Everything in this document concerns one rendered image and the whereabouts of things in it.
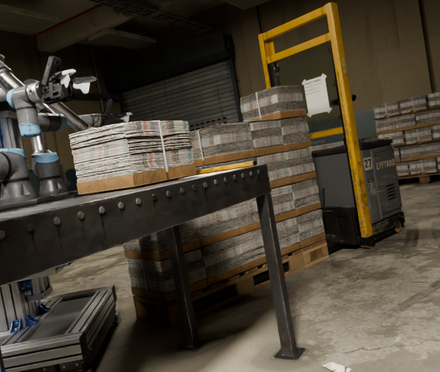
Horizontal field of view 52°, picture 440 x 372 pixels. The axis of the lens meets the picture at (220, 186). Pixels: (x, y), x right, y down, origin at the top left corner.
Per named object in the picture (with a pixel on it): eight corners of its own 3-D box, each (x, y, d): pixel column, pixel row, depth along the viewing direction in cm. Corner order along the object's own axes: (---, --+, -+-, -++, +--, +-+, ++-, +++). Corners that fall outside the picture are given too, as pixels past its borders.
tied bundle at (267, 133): (218, 163, 324) (212, 131, 322) (246, 158, 343) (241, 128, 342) (257, 156, 295) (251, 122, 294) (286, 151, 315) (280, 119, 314)
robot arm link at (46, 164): (40, 178, 240) (35, 152, 239) (36, 178, 251) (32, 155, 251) (63, 174, 245) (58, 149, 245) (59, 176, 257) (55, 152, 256)
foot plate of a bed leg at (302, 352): (280, 345, 199) (280, 343, 199) (311, 348, 192) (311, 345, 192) (267, 359, 188) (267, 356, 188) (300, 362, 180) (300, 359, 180)
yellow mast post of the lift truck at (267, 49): (290, 236, 396) (257, 35, 387) (297, 233, 402) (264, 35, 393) (298, 236, 389) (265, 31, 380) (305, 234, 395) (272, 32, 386)
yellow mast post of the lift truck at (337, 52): (356, 237, 346) (320, 6, 337) (363, 234, 352) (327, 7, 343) (367, 237, 340) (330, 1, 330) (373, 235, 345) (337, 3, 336)
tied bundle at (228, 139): (186, 169, 305) (179, 135, 303) (218, 163, 324) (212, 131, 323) (223, 162, 276) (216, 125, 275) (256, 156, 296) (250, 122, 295)
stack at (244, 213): (135, 318, 273) (110, 181, 268) (266, 264, 348) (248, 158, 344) (171, 329, 243) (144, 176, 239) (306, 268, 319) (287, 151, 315)
